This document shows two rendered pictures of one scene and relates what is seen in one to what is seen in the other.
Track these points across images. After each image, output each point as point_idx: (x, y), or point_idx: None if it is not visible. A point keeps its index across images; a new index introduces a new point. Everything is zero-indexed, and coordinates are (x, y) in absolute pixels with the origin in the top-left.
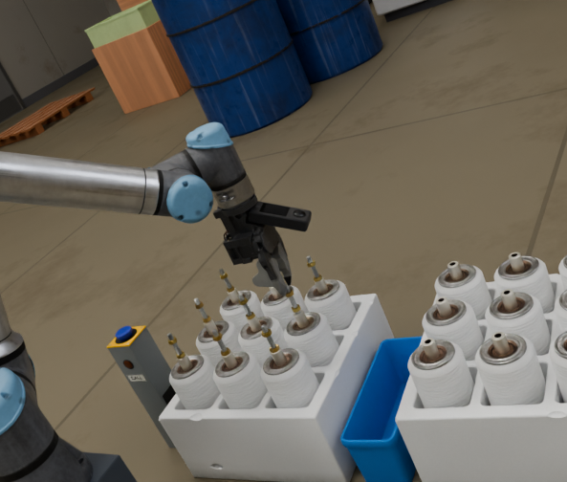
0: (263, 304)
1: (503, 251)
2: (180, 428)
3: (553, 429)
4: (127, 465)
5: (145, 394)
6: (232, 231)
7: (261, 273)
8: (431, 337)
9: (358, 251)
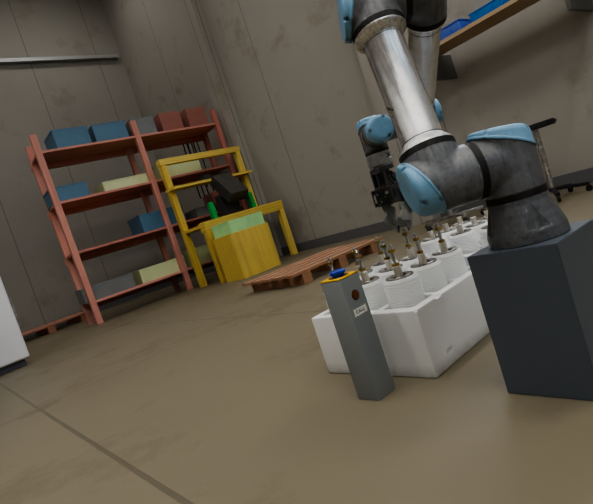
0: None
1: None
2: (429, 314)
3: None
4: (373, 424)
5: (365, 330)
6: (387, 182)
7: (403, 210)
8: (469, 237)
9: (258, 357)
